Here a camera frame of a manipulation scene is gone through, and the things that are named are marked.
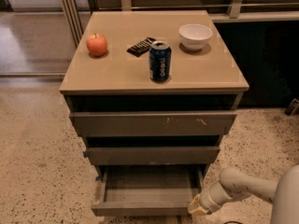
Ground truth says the red apple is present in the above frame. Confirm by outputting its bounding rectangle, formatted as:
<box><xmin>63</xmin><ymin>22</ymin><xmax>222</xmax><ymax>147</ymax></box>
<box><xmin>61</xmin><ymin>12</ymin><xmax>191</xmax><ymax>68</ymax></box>
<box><xmin>86</xmin><ymin>34</ymin><xmax>107</xmax><ymax>57</ymax></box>

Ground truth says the grey middle drawer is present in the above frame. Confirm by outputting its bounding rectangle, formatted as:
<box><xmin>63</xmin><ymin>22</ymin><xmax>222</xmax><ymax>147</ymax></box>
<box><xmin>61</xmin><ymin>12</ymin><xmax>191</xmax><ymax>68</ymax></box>
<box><xmin>84</xmin><ymin>147</ymin><xmax>220</xmax><ymax>165</ymax></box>

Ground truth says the grey drawer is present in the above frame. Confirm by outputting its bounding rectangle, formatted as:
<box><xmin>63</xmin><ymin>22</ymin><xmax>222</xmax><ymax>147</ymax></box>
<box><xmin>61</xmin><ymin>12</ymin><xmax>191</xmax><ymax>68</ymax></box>
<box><xmin>92</xmin><ymin>165</ymin><xmax>203</xmax><ymax>217</ymax></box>
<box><xmin>70</xmin><ymin>111</ymin><xmax>236</xmax><ymax>137</ymax></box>
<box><xmin>84</xmin><ymin>147</ymin><xmax>220</xmax><ymax>165</ymax></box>

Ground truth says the black chocolate bar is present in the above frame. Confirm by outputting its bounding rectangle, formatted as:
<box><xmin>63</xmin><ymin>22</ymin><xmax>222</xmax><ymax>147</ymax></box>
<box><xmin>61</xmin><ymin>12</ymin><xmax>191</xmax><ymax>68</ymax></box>
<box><xmin>127</xmin><ymin>37</ymin><xmax>155</xmax><ymax>57</ymax></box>

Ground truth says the blue pepsi can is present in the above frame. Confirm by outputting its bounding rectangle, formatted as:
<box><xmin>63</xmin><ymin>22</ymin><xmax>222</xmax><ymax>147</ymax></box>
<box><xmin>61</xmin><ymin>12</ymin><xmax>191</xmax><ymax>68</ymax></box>
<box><xmin>149</xmin><ymin>41</ymin><xmax>172</xmax><ymax>82</ymax></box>

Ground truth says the white ceramic bowl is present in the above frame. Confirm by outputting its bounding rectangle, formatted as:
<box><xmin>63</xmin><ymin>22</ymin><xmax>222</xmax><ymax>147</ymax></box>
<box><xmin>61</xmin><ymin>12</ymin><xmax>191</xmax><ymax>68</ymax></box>
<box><xmin>178</xmin><ymin>23</ymin><xmax>213</xmax><ymax>51</ymax></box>

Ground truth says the grey drawer cabinet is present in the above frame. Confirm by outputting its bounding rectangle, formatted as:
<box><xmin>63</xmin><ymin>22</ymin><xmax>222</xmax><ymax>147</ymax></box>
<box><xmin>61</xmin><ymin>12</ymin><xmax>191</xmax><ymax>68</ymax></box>
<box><xmin>59</xmin><ymin>10</ymin><xmax>250</xmax><ymax>185</ymax></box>

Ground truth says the dark object at right edge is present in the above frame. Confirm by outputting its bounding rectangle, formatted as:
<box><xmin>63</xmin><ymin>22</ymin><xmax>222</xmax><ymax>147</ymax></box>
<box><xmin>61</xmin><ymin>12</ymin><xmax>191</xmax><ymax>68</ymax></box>
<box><xmin>284</xmin><ymin>98</ymin><xmax>299</xmax><ymax>116</ymax></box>

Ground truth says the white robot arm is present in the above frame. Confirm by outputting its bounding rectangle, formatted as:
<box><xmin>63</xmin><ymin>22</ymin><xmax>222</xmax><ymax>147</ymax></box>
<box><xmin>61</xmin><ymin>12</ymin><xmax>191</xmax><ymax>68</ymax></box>
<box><xmin>188</xmin><ymin>165</ymin><xmax>299</xmax><ymax>224</ymax></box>

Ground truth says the grey top drawer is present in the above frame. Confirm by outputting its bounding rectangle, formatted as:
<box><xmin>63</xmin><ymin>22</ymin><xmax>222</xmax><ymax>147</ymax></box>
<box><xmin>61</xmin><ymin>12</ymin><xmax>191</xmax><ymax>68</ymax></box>
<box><xmin>70</xmin><ymin>111</ymin><xmax>236</xmax><ymax>137</ymax></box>

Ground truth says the grey bottom drawer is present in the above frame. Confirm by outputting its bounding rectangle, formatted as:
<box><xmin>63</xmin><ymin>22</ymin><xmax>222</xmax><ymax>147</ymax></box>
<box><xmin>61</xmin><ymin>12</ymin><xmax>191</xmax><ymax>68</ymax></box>
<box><xmin>92</xmin><ymin>165</ymin><xmax>203</xmax><ymax>217</ymax></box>

